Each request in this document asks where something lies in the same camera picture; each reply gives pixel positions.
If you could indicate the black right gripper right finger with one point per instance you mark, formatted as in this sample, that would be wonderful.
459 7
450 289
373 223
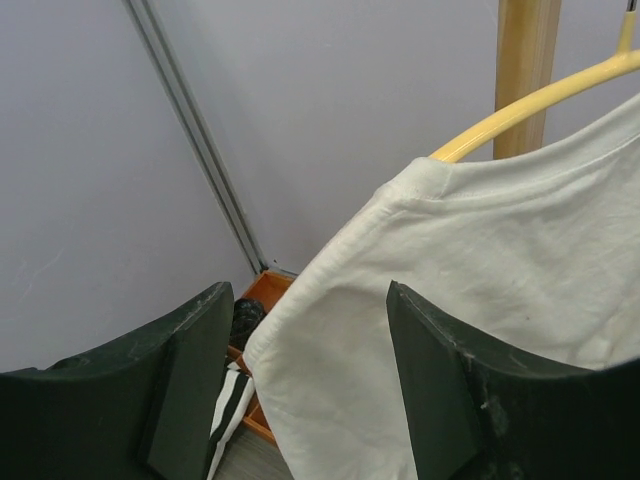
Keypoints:
480 408

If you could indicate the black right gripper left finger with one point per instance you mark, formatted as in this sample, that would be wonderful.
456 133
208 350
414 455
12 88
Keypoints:
138 407

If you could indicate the white t shirt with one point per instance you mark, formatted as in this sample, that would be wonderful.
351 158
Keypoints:
540 251

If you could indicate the yellow hanger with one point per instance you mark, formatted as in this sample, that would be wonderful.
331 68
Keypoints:
624 61

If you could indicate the black white striped cloth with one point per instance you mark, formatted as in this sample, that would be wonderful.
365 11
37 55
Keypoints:
230 408

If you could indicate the dark rolled item in tray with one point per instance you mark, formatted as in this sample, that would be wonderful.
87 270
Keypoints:
247 315

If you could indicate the brown wooden compartment tray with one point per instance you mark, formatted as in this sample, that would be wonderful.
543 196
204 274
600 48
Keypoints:
268 288

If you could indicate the wooden clothes rack frame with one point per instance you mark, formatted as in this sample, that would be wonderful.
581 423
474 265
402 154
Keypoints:
526 41

